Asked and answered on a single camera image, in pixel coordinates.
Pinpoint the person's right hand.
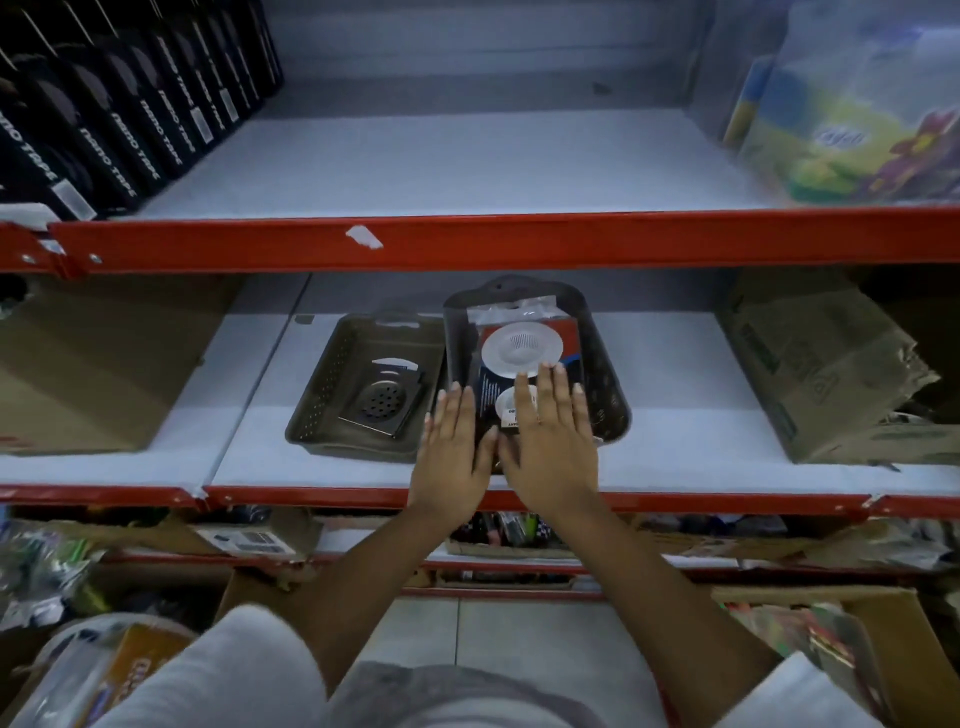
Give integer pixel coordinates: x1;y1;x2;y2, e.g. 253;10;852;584
497;363;603;520

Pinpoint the flat brown cardboard box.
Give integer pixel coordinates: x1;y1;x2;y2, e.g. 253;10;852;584
0;274;243;456

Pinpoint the crumpled brown cardboard box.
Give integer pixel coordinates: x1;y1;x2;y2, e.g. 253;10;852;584
717;271;960;466

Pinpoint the row of black tape packets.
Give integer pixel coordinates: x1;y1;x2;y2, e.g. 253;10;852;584
0;0;285;224

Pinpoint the white sink strainer packet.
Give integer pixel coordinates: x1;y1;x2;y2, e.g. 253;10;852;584
466;295;585;475

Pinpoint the open cardboard box with packets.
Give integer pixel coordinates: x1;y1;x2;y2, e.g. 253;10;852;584
711;585;960;728

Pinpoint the grey perforated plastic basket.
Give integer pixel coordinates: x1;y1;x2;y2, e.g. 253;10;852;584
284;312;448;462

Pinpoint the colourful plastic-wrapped pack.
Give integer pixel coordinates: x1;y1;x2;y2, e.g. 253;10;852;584
721;0;960;206

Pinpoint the red shelf beam with torn label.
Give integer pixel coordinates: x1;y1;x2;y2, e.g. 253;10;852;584
0;207;960;280

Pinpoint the person's left forearm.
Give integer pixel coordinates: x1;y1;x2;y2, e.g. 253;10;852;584
288;504;466;695

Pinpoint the person's right forearm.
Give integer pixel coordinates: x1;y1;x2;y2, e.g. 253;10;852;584
543;498;785;710

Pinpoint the grey plastic basket with handle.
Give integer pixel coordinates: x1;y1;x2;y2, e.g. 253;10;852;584
441;274;633;460

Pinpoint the pile of clear plastic packets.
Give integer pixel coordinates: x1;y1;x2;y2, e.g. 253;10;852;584
0;517;114;633

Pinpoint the square metal drain cover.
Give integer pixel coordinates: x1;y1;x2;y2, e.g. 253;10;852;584
336;377;429;438

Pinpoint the person's left hand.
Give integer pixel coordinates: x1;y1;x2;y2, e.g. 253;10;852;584
407;381;501;526

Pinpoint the plastic-wrapped orange box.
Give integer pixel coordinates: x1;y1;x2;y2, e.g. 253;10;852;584
13;613;198;728

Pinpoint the white long-sleeved shirt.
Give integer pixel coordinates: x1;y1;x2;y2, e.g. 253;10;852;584
93;603;960;728

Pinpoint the tray of small dark items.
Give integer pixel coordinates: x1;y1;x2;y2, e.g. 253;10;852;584
447;513;579;561

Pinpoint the cardboard box with white label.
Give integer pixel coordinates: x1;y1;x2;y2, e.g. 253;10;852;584
187;508;325;565

